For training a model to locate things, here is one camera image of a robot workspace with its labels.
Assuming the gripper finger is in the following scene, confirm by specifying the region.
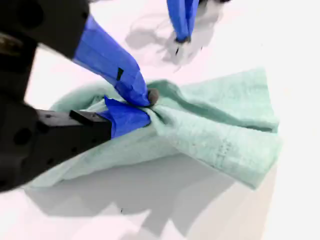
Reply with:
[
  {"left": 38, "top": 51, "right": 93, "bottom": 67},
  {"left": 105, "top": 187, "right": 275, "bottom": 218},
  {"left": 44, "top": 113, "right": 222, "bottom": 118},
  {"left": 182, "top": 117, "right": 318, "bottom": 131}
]
[
  {"left": 37, "top": 95, "right": 152, "bottom": 154},
  {"left": 186, "top": 0, "right": 201, "bottom": 42},
  {"left": 42, "top": 0, "right": 159, "bottom": 108},
  {"left": 166, "top": 0, "right": 189, "bottom": 43}
]

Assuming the pale green t-shirt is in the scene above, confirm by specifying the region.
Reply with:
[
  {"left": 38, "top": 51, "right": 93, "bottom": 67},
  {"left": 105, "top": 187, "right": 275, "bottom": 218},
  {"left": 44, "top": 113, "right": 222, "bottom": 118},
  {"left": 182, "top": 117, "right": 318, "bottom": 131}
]
[{"left": 24, "top": 66, "right": 284, "bottom": 193}]

